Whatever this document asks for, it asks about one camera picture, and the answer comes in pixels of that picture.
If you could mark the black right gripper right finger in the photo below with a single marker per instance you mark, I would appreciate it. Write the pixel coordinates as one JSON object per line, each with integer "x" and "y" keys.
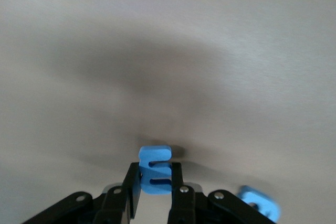
{"x": 183, "y": 205}

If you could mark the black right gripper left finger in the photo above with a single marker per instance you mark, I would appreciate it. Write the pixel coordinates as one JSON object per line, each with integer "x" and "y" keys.
{"x": 118, "y": 203}

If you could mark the blue letter E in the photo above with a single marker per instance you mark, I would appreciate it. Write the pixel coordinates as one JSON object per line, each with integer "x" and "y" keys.
{"x": 155, "y": 153}

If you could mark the blue letter P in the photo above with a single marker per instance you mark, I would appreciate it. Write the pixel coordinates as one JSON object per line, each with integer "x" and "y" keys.
{"x": 267, "y": 203}

